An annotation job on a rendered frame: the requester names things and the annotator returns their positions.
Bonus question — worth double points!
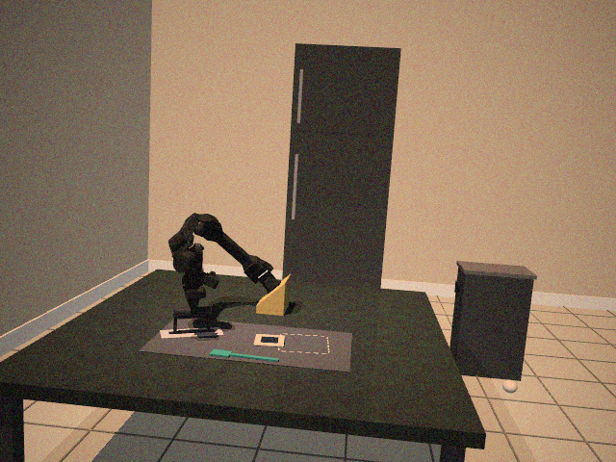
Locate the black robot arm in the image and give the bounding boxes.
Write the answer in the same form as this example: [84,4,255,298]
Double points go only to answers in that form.
[168,213,281,294]

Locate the cream square tile with dark square center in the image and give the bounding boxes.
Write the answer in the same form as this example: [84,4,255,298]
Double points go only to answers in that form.
[254,334,285,347]

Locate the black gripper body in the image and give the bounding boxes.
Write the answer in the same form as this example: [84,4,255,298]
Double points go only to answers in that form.
[182,267,206,298]

